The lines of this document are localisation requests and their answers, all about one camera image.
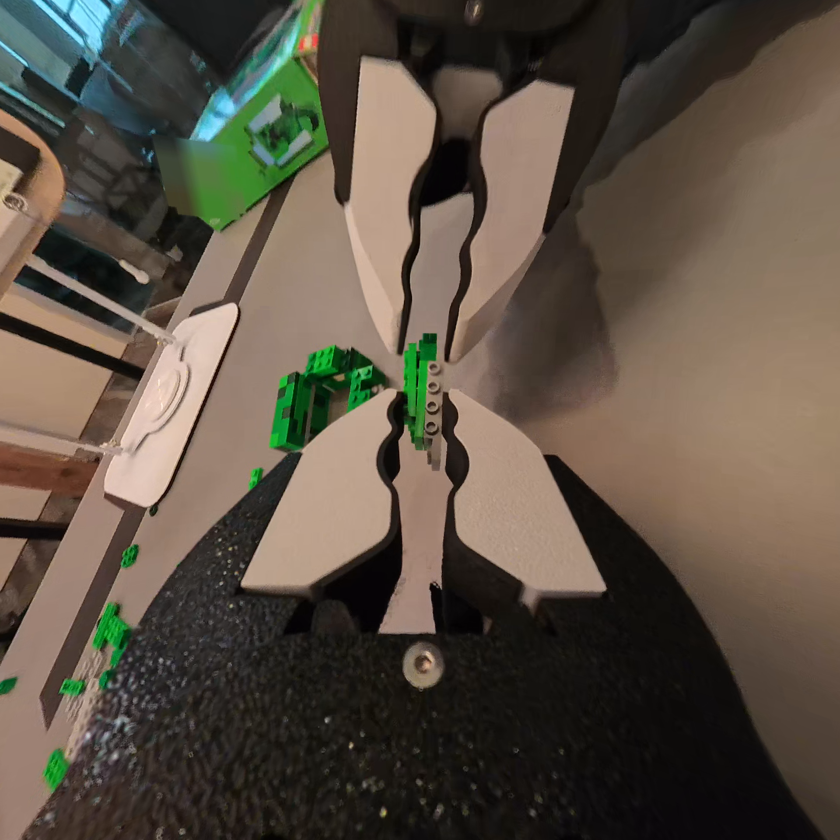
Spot black office chair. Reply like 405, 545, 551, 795
151, 0, 303, 73

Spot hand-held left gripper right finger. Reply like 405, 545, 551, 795
445, 388, 607, 614

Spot green toy set box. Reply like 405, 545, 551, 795
193, 56, 329, 232

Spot green and grey brick assembly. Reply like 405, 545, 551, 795
402, 332, 450, 475

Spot scattered loose green bricks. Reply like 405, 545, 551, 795
0, 467, 263, 791

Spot book stand with white base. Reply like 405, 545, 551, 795
0, 108, 240, 509

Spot grey desk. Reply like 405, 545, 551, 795
0, 13, 840, 840

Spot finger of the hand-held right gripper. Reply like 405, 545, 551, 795
445, 80, 577, 364
341, 54, 439, 357

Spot large office window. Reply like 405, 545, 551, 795
0, 0, 158, 126

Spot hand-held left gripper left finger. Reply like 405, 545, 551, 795
239, 388, 403, 601

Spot green toy brick model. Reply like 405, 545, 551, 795
271, 345, 389, 455

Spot wooden table with black legs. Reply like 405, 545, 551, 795
0, 311, 147, 546

